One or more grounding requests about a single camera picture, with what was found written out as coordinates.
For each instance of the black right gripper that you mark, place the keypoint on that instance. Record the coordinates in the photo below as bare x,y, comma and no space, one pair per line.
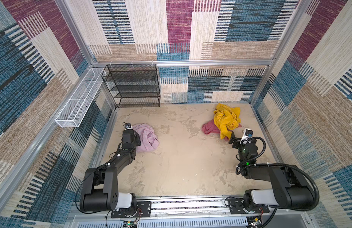
236,141

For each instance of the lilac ribbed cloth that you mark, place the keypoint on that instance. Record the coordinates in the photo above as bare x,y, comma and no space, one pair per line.
148,138

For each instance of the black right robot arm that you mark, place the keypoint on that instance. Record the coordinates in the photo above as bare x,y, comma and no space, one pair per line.
291,187

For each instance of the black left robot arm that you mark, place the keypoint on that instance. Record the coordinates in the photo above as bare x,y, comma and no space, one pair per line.
100,191

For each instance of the yellow cloth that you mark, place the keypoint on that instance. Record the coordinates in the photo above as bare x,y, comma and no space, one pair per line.
226,119

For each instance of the magenta pink cloth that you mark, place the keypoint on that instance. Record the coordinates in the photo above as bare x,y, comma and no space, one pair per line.
210,128

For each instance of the black mesh shelf rack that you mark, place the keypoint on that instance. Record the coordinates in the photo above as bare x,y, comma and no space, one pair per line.
133,85

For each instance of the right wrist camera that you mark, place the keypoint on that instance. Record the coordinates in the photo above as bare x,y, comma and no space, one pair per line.
247,135

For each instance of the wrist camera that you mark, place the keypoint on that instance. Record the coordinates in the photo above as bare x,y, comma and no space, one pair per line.
127,126
247,135

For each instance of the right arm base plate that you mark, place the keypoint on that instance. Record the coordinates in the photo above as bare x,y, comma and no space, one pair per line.
238,206

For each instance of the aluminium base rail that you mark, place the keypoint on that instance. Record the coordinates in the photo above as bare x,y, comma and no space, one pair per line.
207,212

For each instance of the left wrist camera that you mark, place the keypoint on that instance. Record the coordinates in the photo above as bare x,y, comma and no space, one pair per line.
127,126

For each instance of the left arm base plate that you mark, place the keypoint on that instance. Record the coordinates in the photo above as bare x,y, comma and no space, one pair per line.
140,209

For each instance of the white wire mesh basket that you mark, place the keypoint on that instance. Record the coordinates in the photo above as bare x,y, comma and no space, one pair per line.
75,109

